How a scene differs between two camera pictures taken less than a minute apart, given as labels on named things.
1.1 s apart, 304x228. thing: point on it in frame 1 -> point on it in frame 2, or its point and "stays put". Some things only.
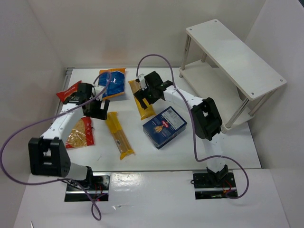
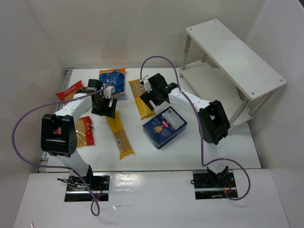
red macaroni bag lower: x=82 y=134 stays put
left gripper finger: x=104 y=106 -> x=112 y=107
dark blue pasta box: x=164 y=127 stays put
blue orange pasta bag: x=117 y=82 stays put
